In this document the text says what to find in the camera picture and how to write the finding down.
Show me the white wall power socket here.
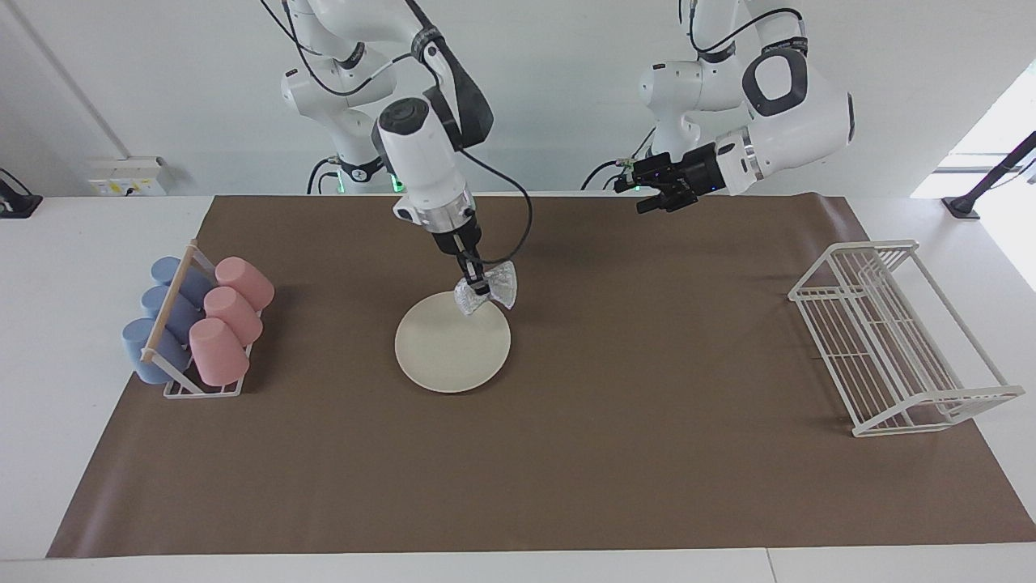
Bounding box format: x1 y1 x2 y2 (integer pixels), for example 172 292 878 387
87 156 168 197

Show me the black clamp mount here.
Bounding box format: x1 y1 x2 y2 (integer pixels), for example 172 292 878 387
0 168 43 219

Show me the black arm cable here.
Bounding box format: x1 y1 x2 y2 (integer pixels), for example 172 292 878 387
259 0 533 266
688 0 810 59

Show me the black base cable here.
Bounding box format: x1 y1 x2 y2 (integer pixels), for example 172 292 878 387
580 126 655 193
306 156 341 195

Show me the white wire dish rack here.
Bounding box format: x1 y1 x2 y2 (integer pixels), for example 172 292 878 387
788 240 1025 438

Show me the black right base cable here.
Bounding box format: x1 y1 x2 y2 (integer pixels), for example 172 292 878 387
306 156 341 195

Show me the cup rack with wooden bar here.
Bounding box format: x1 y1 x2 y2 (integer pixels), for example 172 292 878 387
141 240 258 399

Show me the cream round plate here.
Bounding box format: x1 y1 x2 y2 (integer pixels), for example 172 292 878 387
394 291 512 394

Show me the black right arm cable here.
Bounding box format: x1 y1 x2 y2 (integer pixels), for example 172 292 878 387
259 0 533 266

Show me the brown table mat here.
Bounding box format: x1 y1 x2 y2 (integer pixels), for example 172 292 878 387
46 194 1036 558

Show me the pink plastic cup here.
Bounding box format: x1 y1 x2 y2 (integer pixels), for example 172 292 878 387
214 257 275 312
189 317 250 387
203 287 264 347

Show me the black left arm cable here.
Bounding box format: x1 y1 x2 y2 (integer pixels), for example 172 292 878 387
688 0 810 59

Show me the blue plastic cup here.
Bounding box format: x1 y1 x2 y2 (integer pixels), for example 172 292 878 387
151 257 215 307
121 318 193 385
141 285 203 341

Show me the black left base cable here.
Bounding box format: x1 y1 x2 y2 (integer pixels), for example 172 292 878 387
580 126 655 193

